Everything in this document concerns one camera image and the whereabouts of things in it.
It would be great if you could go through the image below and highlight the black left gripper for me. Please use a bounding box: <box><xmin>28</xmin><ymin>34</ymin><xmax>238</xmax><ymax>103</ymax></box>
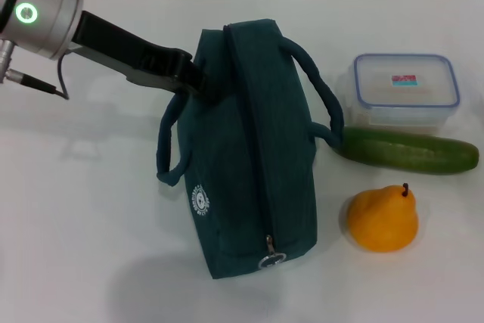
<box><xmin>71</xmin><ymin>10</ymin><xmax>224</xmax><ymax>105</ymax></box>

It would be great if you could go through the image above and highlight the teal fabric lunch bag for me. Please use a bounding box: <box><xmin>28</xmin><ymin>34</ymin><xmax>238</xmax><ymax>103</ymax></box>
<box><xmin>156</xmin><ymin>19</ymin><xmax>346</xmax><ymax>281</ymax></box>

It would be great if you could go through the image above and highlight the clear container with blue-rimmed lid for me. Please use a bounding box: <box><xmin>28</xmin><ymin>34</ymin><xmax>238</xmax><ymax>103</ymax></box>
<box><xmin>346</xmin><ymin>53</ymin><xmax>461</xmax><ymax>137</ymax></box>

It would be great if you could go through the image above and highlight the green cucumber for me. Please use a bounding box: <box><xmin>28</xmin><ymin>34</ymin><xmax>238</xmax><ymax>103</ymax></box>
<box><xmin>332</xmin><ymin>126</ymin><xmax>480</xmax><ymax>175</ymax></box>

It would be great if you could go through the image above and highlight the orange yellow pear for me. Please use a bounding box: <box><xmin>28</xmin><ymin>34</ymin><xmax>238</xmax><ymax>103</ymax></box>
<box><xmin>346</xmin><ymin>182</ymin><xmax>420</xmax><ymax>253</ymax></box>

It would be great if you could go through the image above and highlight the left arm plug and cable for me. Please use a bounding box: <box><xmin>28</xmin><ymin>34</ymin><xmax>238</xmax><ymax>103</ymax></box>
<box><xmin>0</xmin><ymin>39</ymin><xmax>71</xmax><ymax>101</ymax></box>

